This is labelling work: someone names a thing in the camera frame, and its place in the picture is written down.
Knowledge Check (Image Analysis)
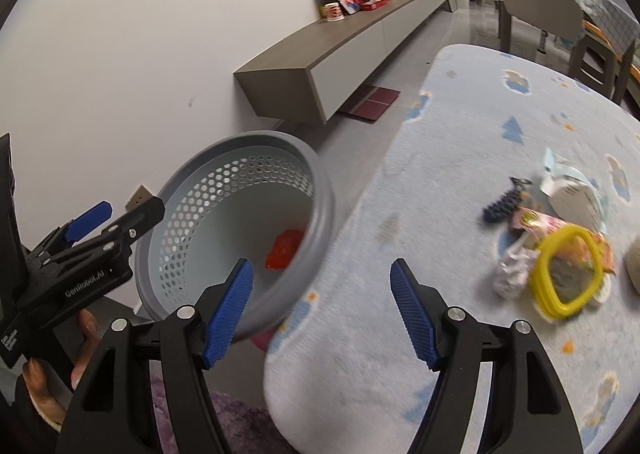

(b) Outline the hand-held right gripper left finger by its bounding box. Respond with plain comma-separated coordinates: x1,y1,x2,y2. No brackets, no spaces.
55,258,254,454

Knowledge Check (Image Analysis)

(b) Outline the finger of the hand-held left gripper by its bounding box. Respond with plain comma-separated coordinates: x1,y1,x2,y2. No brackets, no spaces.
27,201,113,265
47,195,166,265

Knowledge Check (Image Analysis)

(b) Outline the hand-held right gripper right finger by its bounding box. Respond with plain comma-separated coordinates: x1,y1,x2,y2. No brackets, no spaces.
390,258,586,454

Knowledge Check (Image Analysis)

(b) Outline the grey perforated plastic basket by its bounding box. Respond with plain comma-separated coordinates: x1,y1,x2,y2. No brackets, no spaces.
134,130,337,341

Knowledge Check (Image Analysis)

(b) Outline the white and blue packet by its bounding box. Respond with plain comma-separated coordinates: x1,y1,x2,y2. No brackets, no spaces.
539,148,608,235

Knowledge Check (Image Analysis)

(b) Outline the person's left forearm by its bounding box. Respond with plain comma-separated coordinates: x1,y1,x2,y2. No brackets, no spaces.
0,374,63,454

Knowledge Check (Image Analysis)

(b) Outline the person's left hand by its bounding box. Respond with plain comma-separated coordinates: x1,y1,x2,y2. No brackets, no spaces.
20,309,103,432

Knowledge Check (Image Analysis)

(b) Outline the red plastic wrapper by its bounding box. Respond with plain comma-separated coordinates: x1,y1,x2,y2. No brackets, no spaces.
265,229,306,271

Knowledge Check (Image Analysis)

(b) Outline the crumpled white paper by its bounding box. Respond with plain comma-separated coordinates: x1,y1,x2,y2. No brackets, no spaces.
492,246,538,299

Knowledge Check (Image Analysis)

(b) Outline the pink snack wrapper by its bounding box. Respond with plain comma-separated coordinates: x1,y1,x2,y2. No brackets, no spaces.
510,208,615,305

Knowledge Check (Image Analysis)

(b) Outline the dark red floor scale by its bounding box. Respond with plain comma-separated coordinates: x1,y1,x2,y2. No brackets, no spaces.
340,86,402,123

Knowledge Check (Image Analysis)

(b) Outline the grey round object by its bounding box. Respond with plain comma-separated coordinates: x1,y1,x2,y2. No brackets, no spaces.
622,239,640,292

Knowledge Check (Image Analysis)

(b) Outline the grey-brown stool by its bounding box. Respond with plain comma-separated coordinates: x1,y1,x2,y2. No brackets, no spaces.
567,28,636,104

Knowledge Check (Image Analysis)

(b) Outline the yellow plastic frame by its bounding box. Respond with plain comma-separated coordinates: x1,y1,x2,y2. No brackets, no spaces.
531,225,606,321

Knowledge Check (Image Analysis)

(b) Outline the long wall-mounted cabinet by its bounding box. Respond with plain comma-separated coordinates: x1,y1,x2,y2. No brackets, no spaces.
233,0,449,123

